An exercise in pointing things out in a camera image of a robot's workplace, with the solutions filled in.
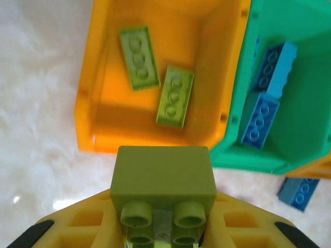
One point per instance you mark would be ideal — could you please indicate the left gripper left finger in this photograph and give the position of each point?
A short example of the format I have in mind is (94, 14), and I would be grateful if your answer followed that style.
(77, 227)

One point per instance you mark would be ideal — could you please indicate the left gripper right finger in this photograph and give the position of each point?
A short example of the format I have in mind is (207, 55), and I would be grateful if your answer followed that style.
(245, 227)

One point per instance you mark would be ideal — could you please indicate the green square lego brick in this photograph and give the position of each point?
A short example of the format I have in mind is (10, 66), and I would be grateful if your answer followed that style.
(163, 173)

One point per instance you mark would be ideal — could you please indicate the blue lego brick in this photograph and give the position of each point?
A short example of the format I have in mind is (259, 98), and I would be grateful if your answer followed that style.
(261, 120)
(279, 69)
(300, 193)

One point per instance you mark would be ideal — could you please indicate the green long lego brick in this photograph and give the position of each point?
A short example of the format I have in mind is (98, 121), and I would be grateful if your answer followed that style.
(174, 96)
(139, 59)

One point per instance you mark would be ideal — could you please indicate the orange plastic bin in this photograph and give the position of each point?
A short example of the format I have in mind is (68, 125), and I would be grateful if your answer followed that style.
(207, 51)
(315, 168)

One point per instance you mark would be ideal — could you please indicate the green plastic bin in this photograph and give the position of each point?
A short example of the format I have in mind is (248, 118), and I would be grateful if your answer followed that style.
(305, 116)

